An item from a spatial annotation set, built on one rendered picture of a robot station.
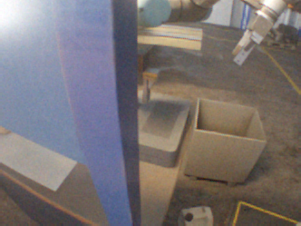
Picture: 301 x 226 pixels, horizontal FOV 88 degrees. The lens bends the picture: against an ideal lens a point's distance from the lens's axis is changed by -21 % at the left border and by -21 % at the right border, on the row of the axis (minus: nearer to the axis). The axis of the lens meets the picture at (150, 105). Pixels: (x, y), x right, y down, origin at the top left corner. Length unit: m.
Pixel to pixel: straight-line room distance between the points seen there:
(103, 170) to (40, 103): 0.09
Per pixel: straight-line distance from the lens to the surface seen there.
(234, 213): 1.26
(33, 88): 0.19
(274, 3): 0.61
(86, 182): 0.53
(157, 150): 0.50
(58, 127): 0.19
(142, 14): 0.36
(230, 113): 1.69
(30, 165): 0.63
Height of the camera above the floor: 1.38
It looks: 34 degrees down
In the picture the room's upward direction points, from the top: 2 degrees clockwise
